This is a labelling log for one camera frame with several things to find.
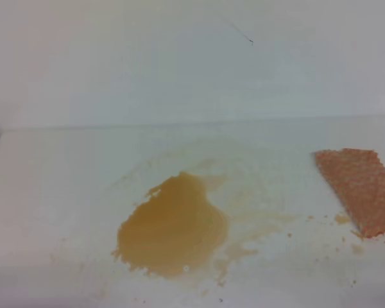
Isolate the pink fuzzy rag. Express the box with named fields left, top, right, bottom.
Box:
left=313, top=148, right=385, bottom=238

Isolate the brown coffee puddle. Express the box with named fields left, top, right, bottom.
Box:
left=112, top=172, right=229, bottom=278

